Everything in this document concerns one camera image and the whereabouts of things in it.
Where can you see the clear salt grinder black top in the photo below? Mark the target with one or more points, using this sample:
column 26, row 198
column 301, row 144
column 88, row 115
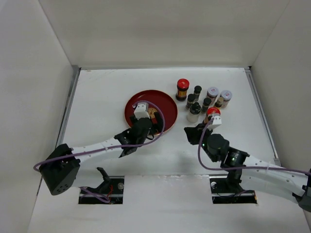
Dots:
column 194, row 112

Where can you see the white-lid spice jar left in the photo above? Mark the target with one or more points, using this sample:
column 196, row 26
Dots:
column 212, row 93

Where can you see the white-lid spice jar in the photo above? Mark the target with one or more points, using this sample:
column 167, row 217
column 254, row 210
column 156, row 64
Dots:
column 227, row 96
column 212, row 93

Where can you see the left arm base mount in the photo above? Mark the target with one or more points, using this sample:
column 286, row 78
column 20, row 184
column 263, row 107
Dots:
column 109, row 191

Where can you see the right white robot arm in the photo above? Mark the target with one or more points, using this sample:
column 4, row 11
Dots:
column 247, row 172

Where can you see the yellow-label beige-cap spice bottle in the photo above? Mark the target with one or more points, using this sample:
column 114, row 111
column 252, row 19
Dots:
column 219, row 102

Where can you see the round red lacquer tray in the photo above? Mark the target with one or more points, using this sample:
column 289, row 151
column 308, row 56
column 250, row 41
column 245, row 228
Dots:
column 159, row 103

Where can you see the aluminium table rail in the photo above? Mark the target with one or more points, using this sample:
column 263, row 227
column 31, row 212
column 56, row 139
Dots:
column 69, row 101
column 261, row 113

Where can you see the right aluminium table rail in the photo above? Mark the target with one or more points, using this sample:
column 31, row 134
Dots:
column 261, row 113

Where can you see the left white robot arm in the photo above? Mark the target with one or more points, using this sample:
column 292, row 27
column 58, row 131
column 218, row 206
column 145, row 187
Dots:
column 60, row 169

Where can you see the red-lid dark sauce jar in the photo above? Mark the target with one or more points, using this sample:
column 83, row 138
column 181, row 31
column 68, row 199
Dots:
column 182, row 88

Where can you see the white-lid spice jar right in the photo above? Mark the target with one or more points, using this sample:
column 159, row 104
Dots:
column 227, row 96

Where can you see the black-cap spice bottle rear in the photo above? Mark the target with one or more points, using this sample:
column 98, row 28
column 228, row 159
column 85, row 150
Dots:
column 197, row 92

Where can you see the black-cap spice bottle front-left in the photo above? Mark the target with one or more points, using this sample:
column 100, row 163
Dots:
column 190, row 100

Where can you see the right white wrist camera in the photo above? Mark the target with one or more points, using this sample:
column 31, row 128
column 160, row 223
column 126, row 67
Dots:
column 215, row 122

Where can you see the left aluminium table rail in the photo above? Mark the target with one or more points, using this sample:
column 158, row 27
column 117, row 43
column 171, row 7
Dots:
column 69, row 101

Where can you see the black-cap spice bottle front-right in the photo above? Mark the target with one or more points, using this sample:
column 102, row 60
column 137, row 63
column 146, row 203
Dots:
column 205, row 105

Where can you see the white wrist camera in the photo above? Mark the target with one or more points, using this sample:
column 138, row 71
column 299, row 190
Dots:
column 215, row 122
column 141, row 110

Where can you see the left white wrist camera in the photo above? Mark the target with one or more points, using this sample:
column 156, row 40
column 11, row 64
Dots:
column 141, row 110

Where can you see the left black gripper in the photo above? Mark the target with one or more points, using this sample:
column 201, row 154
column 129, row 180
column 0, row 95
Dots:
column 159, row 124

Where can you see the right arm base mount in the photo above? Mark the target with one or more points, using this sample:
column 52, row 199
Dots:
column 224, row 193

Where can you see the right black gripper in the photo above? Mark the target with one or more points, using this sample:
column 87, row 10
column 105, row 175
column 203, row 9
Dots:
column 193, row 133

